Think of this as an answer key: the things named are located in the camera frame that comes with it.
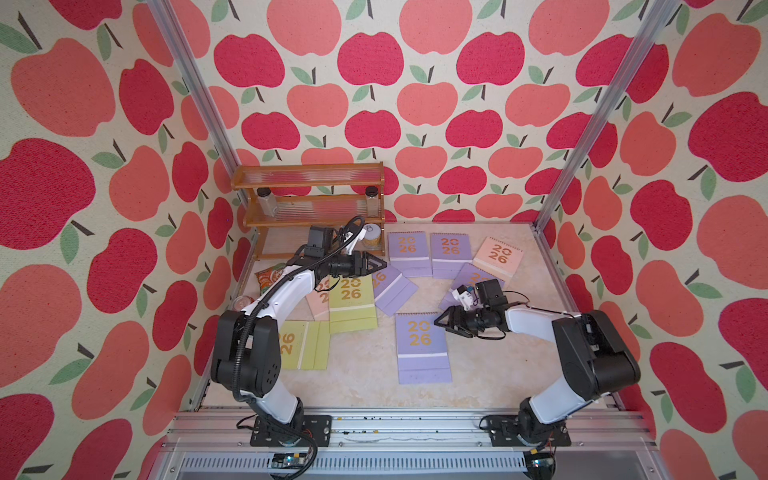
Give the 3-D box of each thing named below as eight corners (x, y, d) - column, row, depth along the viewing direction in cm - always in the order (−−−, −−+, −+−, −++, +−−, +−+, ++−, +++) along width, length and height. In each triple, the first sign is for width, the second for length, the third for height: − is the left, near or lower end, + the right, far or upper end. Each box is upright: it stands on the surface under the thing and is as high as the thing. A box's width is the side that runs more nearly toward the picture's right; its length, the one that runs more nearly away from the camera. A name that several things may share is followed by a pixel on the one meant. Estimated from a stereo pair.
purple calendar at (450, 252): (433, 279, 107) (434, 276, 106) (427, 235, 121) (428, 232, 119) (477, 279, 107) (478, 276, 106) (466, 236, 121) (468, 232, 120)
